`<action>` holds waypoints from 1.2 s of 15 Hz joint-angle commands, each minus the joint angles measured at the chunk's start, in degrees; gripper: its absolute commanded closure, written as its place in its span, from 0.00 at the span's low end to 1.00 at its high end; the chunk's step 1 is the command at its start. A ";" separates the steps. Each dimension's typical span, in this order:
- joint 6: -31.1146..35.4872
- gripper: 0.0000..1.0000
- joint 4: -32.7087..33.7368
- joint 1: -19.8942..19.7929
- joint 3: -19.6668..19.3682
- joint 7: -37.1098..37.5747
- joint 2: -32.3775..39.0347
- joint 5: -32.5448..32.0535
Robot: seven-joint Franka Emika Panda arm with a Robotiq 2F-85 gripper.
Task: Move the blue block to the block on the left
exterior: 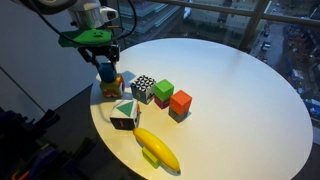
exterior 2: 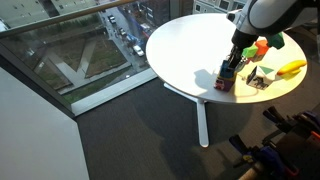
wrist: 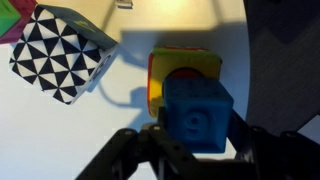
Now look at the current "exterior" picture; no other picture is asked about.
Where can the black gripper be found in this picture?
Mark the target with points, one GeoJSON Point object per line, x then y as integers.
{"type": "Point", "coordinates": [100, 51]}

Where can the blue number block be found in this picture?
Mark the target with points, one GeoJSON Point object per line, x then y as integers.
{"type": "Point", "coordinates": [107, 72]}

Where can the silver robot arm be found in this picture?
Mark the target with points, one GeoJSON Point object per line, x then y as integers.
{"type": "Point", "coordinates": [88, 13]}

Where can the maroon block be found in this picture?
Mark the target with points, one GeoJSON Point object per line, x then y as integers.
{"type": "Point", "coordinates": [161, 104]}

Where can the orange block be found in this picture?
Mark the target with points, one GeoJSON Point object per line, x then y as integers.
{"type": "Point", "coordinates": [180, 101]}

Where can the gray block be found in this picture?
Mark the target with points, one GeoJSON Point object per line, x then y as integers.
{"type": "Point", "coordinates": [177, 116]}

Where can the lime green small block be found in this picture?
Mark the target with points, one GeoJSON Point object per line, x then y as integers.
{"type": "Point", "coordinates": [150, 158]}

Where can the yellow cube with red circle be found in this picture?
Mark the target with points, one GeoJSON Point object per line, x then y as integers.
{"type": "Point", "coordinates": [113, 89]}

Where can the black white patterned cube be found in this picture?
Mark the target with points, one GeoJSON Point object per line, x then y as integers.
{"type": "Point", "coordinates": [143, 88]}

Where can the white cube with green triangle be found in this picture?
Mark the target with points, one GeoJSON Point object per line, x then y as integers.
{"type": "Point", "coordinates": [125, 115]}

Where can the yellow banana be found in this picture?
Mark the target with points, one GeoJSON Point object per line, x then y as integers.
{"type": "Point", "coordinates": [156, 148]}

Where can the black clamp stand rig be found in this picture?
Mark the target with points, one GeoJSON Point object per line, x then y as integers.
{"type": "Point", "coordinates": [30, 143]}

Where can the window handrail bar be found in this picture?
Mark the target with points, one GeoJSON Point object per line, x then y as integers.
{"type": "Point", "coordinates": [233, 11]}

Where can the green camera mount plate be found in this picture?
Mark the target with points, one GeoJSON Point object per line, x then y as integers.
{"type": "Point", "coordinates": [86, 36]}

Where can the window frame mullion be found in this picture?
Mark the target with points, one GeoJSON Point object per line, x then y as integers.
{"type": "Point", "coordinates": [253, 23]}

